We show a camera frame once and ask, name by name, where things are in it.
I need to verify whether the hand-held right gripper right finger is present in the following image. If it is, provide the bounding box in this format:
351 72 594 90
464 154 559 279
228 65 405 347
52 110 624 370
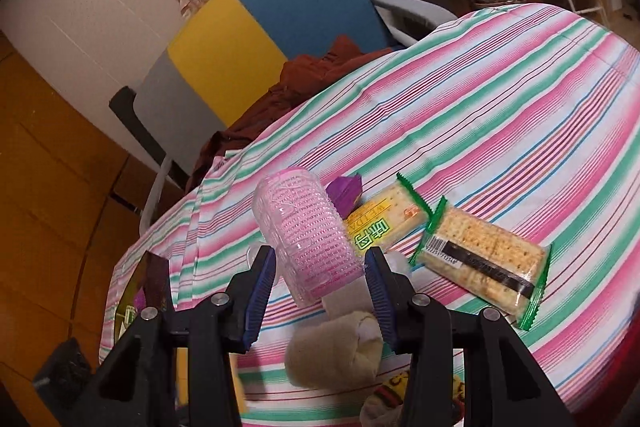
364 247 576 427

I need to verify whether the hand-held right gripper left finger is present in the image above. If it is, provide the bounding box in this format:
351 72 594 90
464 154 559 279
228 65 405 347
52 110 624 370
97 246 278 427

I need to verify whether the pink hair roller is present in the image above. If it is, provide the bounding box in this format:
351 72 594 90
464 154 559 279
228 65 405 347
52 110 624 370
248 168 363 308

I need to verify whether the green edged cracker packet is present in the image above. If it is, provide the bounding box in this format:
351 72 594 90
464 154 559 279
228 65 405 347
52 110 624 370
342 173 433 258
410 196 552 332

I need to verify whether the gold metal tin box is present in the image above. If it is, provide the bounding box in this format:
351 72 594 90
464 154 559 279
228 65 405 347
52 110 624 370
102 252 248 415

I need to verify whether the purple foil packet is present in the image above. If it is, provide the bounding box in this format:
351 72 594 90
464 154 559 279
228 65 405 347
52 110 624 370
327 173 363 212

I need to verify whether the beige rolled sock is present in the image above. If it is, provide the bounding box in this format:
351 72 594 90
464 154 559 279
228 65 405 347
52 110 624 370
285 311 383 390

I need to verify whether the black rolled mat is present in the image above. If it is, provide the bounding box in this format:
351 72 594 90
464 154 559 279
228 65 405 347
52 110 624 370
109 87 173 188

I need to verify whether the striped pink green tablecloth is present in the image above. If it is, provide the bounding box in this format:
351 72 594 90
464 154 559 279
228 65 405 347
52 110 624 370
100 2 640 427

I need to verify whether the brown jacket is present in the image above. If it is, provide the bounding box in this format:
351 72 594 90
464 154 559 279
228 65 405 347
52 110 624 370
187 34 396 192

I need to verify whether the wooden wardrobe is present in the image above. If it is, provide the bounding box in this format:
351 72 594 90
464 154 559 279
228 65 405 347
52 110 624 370
0 32 166 427

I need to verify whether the grey yellow blue chair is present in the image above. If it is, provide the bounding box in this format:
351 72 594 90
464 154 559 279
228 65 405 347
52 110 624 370
109 0 458 228

